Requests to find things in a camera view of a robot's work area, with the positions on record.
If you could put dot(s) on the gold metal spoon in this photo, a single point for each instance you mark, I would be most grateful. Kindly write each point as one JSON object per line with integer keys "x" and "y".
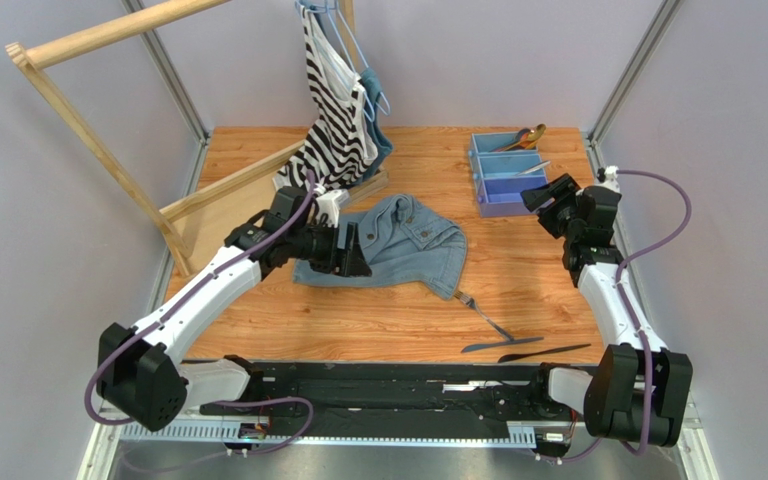
{"x": 539, "y": 130}

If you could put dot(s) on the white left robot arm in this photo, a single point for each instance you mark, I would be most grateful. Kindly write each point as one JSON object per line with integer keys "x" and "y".
{"x": 141, "y": 369}

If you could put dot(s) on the teal hanging garment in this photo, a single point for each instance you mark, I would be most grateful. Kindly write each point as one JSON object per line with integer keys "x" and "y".
{"x": 377, "y": 126}

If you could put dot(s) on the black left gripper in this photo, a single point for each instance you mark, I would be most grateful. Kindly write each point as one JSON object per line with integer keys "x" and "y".
{"x": 348, "y": 262}

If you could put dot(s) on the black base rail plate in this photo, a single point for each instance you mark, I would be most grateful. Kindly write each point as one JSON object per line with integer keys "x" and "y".
{"x": 404, "y": 401}

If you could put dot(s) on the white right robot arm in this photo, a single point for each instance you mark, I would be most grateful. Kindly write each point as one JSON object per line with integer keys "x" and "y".
{"x": 638, "y": 393}

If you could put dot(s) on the black plastic knife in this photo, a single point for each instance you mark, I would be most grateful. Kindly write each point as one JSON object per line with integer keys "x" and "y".
{"x": 521, "y": 356}

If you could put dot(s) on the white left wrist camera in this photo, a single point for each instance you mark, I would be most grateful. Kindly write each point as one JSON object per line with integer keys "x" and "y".
{"x": 328, "y": 205}

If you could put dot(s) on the blue three-compartment organizer tray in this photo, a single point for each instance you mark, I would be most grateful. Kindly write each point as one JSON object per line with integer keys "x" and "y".
{"x": 497, "y": 188}

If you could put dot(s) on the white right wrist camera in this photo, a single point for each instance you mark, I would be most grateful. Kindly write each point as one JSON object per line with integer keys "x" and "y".
{"x": 607, "y": 177}

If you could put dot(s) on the light blue denim jacket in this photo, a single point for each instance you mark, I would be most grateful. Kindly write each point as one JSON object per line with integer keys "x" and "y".
{"x": 403, "y": 241}

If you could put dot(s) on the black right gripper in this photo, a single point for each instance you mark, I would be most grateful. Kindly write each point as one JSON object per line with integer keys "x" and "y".
{"x": 558, "y": 202}

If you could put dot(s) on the dark blue plastic knife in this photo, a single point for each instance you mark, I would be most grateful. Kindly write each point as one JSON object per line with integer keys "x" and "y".
{"x": 511, "y": 342}

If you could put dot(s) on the silver metal fork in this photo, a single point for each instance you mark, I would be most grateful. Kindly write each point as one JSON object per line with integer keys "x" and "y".
{"x": 471, "y": 303}

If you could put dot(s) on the silver metal knife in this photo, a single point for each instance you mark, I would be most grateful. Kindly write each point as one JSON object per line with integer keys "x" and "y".
{"x": 536, "y": 168}

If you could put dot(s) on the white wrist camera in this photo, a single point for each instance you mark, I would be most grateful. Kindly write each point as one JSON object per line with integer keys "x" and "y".
{"x": 328, "y": 205}
{"x": 607, "y": 177}

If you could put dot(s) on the black white striped top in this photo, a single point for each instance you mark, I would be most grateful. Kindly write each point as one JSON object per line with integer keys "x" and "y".
{"x": 337, "y": 147}

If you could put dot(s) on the wooden clothes rack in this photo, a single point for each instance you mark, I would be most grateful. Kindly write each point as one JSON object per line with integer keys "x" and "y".
{"x": 240, "y": 63}

